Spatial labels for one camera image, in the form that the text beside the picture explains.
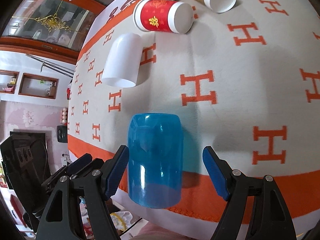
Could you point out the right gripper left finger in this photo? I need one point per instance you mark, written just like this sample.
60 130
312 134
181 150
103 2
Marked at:
61 218

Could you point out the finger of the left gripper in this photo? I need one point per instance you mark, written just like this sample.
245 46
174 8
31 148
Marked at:
68 170

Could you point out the blue translucent plastic cup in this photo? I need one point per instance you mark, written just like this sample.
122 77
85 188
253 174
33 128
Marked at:
155 142

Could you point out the white plastic cup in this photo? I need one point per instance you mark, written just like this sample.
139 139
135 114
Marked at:
123 61

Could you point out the red paper cup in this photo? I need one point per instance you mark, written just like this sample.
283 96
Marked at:
163 15

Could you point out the wooden glass cabinet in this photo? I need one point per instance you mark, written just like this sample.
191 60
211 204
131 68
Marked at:
55 29

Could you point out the orange beige H-pattern cloth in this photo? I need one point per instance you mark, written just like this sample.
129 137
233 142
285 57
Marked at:
225 79

